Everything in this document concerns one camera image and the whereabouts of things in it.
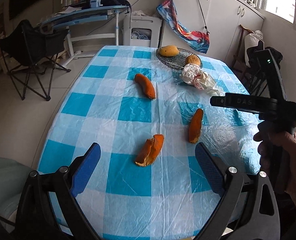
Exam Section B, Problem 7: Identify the black folded chair right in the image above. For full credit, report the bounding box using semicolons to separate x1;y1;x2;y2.
237;39;284;95

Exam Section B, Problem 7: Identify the colourful hanging cloth bag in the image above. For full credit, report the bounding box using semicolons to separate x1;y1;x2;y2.
157;0;210;54

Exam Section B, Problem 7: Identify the person right hand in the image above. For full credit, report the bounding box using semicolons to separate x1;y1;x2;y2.
253;130;296;213

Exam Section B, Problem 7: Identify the white plastic stool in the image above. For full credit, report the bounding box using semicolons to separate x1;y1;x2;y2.
123;14;162;48

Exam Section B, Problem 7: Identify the black folding camp chair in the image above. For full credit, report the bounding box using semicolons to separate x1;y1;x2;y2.
0;20;70;101

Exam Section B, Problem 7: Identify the yellow mango right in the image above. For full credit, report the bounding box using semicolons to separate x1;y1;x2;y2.
185;54;201;66

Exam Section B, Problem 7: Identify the blue checkered tablecloth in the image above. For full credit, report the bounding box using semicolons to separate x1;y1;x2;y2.
38;46;259;239

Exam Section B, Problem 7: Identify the white wall cabinet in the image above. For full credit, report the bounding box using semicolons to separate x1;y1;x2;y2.
173;0;264;66

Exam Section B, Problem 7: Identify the blue study desk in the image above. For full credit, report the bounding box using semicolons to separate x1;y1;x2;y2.
38;5;131;67

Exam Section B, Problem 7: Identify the dark glass fruit plate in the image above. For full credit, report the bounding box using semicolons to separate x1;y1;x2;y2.
156;48;198;70

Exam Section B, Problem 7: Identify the yellow mango left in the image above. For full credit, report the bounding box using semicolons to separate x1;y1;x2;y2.
159;45;179;57

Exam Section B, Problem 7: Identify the white bag on chair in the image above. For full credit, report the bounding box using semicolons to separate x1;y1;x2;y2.
245;30;264;55

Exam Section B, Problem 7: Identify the orange peel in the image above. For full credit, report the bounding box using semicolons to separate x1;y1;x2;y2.
134;73;156;100
135;134;164;167
188;108;203;144

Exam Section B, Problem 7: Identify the yellow mango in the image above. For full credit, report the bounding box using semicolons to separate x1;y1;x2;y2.
159;45;179;57
185;54;201;66

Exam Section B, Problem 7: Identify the white paper wrapper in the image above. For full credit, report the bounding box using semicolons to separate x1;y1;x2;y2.
179;63;224;96

